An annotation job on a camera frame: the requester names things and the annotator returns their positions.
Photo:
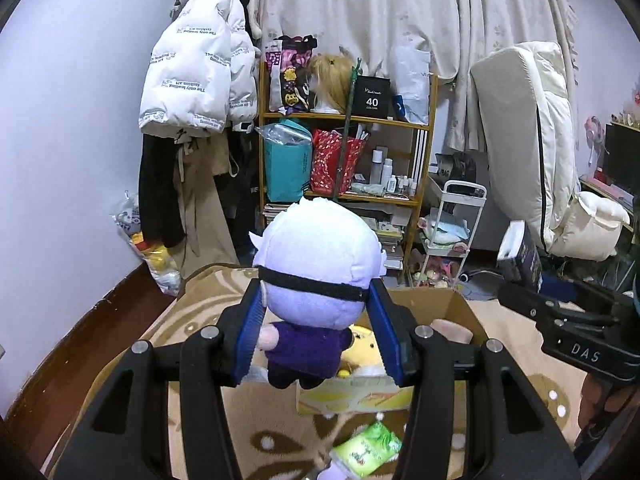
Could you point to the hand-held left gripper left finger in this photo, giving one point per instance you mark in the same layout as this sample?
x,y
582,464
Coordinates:
x,y
247,340

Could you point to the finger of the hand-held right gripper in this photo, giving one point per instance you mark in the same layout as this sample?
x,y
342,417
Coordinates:
x,y
525,300
595,292

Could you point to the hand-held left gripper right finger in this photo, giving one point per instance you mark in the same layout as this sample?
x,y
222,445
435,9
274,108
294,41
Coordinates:
x,y
387,340

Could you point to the yellow plush toy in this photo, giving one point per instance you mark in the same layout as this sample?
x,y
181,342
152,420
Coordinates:
x,y
362,350

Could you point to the small black carton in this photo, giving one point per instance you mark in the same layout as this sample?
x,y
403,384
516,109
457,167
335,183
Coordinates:
x,y
517,255

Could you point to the pink swirl plush cushion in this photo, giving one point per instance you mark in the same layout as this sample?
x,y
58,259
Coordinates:
x,y
452,332

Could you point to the printed cardboard box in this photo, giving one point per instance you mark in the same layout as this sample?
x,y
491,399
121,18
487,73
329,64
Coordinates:
x,y
460,310

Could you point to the white-haired plush doll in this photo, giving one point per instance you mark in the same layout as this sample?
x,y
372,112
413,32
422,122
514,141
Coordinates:
x,y
315,245

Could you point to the pink toys heap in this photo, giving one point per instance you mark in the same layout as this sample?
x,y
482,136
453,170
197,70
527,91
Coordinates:
x,y
435,270

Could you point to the pile of books and papers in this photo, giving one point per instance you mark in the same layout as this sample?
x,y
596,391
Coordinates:
x,y
390,245

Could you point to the blue white cloth bundle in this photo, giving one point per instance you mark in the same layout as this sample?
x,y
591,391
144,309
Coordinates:
x,y
445,232

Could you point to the beige printed blanket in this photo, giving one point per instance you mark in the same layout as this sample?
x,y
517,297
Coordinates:
x,y
280,440

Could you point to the green tissue packet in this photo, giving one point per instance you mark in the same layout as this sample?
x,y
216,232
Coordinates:
x,y
367,447

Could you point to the white trolley cart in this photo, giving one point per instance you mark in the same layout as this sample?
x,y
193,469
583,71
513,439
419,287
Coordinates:
x,y
465,192

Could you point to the plastic bag of toys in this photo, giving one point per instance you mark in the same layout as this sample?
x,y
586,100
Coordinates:
x,y
150,255

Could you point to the stack of books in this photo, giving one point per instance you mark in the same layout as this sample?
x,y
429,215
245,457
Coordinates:
x,y
275,212

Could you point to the beige hanging coat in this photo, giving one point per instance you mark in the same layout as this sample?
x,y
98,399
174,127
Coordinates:
x,y
205,210

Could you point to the black monitor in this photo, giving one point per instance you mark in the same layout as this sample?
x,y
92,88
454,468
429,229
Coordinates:
x,y
622,157

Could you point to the dark hanging jacket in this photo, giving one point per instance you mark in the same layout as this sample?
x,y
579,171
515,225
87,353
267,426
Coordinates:
x,y
245,190

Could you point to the dark bag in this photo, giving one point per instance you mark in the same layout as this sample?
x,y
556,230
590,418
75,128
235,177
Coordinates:
x,y
457,165

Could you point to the pale green pouch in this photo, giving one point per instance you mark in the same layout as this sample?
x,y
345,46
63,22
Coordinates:
x,y
367,189

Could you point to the pink desk fan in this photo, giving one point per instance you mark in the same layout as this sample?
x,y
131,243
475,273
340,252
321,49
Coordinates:
x,y
595,135

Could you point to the row of cosmetic bottles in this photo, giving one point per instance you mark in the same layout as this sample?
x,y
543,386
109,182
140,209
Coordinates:
x,y
390,175

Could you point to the teal shopping bag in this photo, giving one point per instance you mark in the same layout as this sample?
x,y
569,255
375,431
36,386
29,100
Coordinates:
x,y
287,172

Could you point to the black hanging garment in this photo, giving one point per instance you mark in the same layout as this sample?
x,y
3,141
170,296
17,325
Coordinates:
x,y
160,190

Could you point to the cream reclining chair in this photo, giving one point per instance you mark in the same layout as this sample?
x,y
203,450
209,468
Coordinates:
x,y
515,120

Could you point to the red patterned gift bag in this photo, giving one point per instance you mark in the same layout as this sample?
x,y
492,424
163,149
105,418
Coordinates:
x,y
330,165

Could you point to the green pole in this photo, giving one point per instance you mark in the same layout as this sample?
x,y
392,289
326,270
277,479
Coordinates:
x,y
346,135

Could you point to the clear plastic bag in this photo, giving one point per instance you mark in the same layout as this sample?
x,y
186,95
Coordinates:
x,y
280,132

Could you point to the wooden shelf unit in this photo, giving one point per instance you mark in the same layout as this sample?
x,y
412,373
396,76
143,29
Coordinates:
x,y
390,121

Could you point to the black box with white print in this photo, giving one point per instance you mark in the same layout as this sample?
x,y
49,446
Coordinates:
x,y
371,100

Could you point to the white plastic bag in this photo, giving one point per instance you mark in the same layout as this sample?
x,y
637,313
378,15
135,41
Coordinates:
x,y
412,85

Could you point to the blonde wig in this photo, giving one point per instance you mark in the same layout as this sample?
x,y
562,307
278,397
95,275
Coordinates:
x,y
330,82

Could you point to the black pink printed tote bag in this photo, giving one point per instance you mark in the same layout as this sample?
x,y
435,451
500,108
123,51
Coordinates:
x,y
290,75

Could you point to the white puffer jacket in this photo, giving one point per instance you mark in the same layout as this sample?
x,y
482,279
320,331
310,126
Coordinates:
x,y
190,60

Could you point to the cream floral curtain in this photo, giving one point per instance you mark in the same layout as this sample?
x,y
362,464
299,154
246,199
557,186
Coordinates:
x,y
380,10

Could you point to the dark wooden bed frame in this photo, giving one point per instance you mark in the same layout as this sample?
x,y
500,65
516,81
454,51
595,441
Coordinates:
x,y
75,355

